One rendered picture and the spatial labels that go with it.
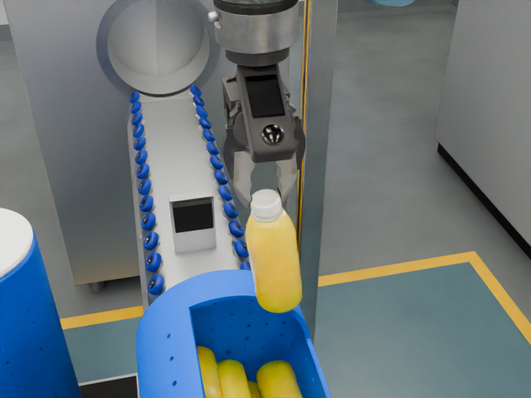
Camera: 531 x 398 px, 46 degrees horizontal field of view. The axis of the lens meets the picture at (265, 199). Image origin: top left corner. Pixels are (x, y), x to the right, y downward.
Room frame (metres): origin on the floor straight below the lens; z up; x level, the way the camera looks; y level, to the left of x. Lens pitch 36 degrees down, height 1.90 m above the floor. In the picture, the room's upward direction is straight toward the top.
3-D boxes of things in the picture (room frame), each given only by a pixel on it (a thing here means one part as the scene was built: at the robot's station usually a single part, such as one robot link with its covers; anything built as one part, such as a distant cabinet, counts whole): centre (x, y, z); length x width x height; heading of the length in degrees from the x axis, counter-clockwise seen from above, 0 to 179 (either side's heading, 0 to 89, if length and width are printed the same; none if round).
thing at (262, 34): (0.65, 0.01, 1.66); 0.10 x 0.09 x 0.05; 103
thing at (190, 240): (1.12, 0.17, 1.00); 0.10 x 0.04 x 0.15; 103
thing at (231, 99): (0.66, 0.01, 1.58); 0.09 x 0.08 x 0.12; 13
